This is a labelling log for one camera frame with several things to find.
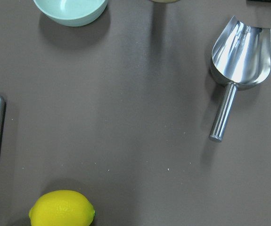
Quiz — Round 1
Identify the upper yellow lemon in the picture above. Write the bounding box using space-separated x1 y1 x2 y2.
28 190 96 226

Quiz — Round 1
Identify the steel ice scoop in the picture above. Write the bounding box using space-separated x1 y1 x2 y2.
209 16 271 142

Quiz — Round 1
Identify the mint green bowl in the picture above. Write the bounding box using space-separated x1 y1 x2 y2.
34 0 108 27

